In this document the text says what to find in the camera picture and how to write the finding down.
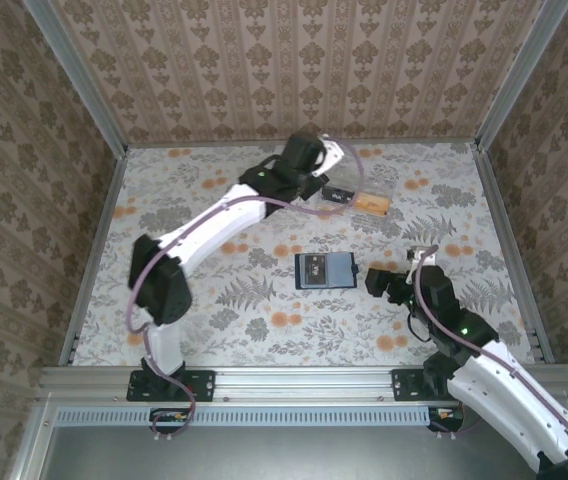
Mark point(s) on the navy blue card holder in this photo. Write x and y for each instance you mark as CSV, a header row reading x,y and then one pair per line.
x,y
339,272

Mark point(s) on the gold VIP card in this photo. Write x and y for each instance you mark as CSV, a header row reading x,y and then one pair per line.
x,y
374,204

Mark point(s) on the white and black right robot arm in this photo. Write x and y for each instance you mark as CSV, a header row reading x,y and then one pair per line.
x,y
504,395

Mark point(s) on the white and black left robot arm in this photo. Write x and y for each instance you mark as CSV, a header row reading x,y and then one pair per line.
x,y
214,225

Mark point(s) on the clear plastic organizer box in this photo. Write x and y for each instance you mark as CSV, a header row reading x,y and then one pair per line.
x,y
379,185

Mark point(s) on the grey metal sheet panel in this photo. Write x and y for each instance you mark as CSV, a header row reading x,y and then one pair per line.
x,y
304,455

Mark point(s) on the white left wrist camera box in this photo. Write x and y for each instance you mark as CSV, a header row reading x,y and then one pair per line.
x,y
331,155

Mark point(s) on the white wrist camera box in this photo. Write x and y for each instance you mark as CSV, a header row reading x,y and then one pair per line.
x,y
424,257
331,155

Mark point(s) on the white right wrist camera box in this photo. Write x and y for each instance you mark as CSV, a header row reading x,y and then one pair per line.
x,y
424,257

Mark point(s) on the aluminium side rail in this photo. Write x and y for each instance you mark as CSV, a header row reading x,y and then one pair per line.
x,y
95,250
511,250

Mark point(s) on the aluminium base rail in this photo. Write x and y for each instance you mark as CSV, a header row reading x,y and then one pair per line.
x,y
304,382

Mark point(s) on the aluminium frame post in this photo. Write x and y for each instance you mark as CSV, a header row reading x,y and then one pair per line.
x,y
519,80
79,80

